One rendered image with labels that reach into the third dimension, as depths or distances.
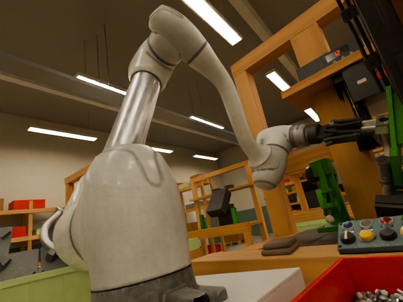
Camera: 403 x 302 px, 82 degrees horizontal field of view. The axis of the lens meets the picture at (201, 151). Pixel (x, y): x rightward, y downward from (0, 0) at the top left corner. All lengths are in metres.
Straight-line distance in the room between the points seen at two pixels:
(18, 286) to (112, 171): 0.61
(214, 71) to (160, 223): 0.60
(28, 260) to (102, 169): 0.86
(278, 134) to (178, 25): 0.53
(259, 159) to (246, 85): 0.73
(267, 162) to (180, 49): 0.48
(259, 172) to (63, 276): 0.72
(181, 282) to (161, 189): 0.13
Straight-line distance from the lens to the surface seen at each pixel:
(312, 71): 1.25
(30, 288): 0.92
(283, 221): 1.31
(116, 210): 0.36
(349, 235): 0.59
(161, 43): 0.83
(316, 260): 0.61
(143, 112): 0.72
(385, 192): 0.84
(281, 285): 0.44
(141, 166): 0.38
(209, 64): 0.83
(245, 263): 0.71
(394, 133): 0.80
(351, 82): 1.14
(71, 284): 0.94
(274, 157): 0.87
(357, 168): 1.18
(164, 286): 0.36
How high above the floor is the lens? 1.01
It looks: 17 degrees up
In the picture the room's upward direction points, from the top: 11 degrees counter-clockwise
